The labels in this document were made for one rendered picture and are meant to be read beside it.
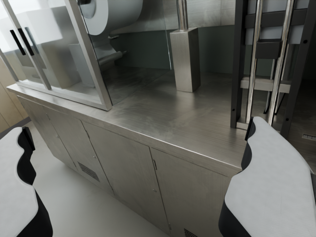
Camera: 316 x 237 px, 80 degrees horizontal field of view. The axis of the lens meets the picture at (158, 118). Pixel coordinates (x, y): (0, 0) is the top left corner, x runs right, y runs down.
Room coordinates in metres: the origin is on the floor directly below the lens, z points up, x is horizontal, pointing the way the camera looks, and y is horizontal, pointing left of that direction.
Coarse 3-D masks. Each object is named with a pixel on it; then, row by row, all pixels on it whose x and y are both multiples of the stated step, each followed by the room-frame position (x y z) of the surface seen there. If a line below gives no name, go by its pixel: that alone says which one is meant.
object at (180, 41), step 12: (180, 0) 0.86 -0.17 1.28; (180, 12) 0.86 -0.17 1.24; (180, 24) 0.86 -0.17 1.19; (180, 36) 0.84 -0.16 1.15; (192, 36) 0.84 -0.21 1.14; (180, 48) 0.84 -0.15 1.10; (192, 48) 0.83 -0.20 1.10; (180, 60) 0.84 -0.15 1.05; (192, 60) 0.83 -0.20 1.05; (180, 72) 0.85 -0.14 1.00; (192, 72) 0.82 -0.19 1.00; (180, 84) 0.85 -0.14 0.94; (192, 84) 0.82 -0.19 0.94
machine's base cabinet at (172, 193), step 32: (64, 128) 1.12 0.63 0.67; (96, 128) 0.83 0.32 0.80; (64, 160) 1.40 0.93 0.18; (96, 160) 0.94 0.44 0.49; (128, 160) 0.70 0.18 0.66; (160, 160) 0.56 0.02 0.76; (128, 192) 0.78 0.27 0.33; (160, 192) 0.59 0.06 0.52; (192, 192) 0.46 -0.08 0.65; (224, 192) 0.38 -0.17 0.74; (160, 224) 0.63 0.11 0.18; (192, 224) 0.48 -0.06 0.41
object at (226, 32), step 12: (168, 36) 1.20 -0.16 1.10; (204, 36) 1.05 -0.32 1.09; (216, 36) 1.00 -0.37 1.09; (228, 36) 0.96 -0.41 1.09; (168, 48) 1.21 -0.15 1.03; (204, 48) 1.05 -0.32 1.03; (216, 48) 1.00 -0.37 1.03; (228, 48) 0.96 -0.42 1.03; (312, 48) 0.73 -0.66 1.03; (204, 60) 1.05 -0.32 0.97; (216, 60) 1.00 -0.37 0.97; (228, 60) 0.96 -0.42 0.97; (264, 60) 0.85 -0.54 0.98; (312, 60) 0.73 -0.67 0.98; (216, 72) 1.00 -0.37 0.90; (228, 72) 0.96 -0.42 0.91; (264, 72) 0.84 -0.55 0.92; (312, 72) 0.72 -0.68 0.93
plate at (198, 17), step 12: (168, 0) 1.18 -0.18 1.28; (192, 0) 1.08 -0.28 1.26; (204, 0) 1.04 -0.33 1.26; (216, 0) 1.00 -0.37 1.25; (228, 0) 0.96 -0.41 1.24; (168, 12) 1.19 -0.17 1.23; (192, 12) 1.09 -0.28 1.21; (204, 12) 1.04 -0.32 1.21; (216, 12) 1.00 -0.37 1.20; (228, 12) 0.96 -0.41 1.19; (168, 24) 1.19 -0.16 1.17; (192, 24) 1.09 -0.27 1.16; (204, 24) 1.04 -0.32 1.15; (216, 24) 1.00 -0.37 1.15; (228, 24) 0.96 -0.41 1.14
